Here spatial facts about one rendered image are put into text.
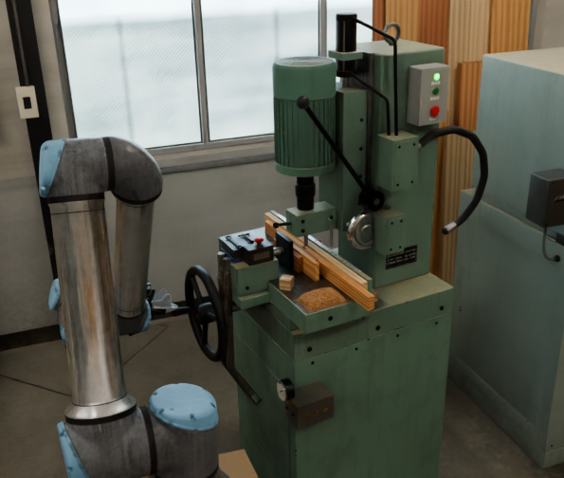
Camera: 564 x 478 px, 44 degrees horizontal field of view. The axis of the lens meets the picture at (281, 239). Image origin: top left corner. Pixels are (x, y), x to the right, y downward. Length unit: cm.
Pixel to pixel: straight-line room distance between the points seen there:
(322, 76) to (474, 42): 194
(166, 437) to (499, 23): 282
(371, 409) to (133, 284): 90
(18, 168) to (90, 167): 183
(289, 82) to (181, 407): 89
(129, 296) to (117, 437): 43
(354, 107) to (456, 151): 161
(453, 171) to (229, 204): 112
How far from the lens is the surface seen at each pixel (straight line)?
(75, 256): 149
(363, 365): 217
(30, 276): 349
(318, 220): 209
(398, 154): 198
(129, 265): 175
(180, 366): 333
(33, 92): 312
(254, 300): 203
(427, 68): 201
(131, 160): 151
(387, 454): 246
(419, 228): 223
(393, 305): 213
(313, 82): 191
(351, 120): 201
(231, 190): 350
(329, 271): 203
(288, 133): 195
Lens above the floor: 184
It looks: 24 degrees down
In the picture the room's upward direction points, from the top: 1 degrees counter-clockwise
